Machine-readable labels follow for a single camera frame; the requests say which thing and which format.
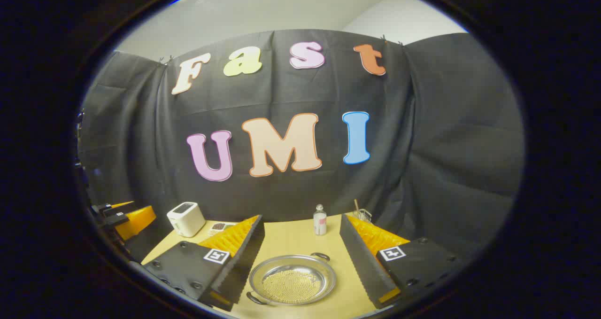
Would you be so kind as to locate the black binder clip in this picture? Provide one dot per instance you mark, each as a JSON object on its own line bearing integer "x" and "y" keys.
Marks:
{"x": 386, "y": 38}
{"x": 165, "y": 59}

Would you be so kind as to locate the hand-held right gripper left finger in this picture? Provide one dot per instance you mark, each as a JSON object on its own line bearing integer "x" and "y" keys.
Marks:
{"x": 244, "y": 258}

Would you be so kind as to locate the white toaster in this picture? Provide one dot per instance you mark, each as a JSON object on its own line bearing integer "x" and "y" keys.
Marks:
{"x": 185, "y": 218}

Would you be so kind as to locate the white divided dish of beans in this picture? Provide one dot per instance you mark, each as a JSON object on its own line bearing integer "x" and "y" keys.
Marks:
{"x": 220, "y": 226}

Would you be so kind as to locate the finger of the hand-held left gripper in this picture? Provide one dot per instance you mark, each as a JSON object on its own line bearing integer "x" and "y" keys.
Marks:
{"x": 138, "y": 220}

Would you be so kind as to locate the clear bottle with pink label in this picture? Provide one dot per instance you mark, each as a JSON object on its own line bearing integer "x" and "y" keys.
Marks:
{"x": 319, "y": 222}

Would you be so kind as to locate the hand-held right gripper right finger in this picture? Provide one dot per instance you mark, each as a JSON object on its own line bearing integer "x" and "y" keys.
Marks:
{"x": 359, "y": 258}

